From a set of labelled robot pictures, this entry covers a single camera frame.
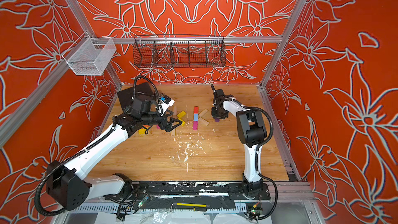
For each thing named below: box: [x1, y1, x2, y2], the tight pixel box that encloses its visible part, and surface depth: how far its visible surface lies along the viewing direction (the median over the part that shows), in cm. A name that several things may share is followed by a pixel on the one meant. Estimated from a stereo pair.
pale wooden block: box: [198, 108, 209, 118], surface depth 104 cm
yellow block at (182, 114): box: [176, 110, 187, 119], surface depth 104 cm
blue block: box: [193, 113, 199, 122], surface depth 102 cm
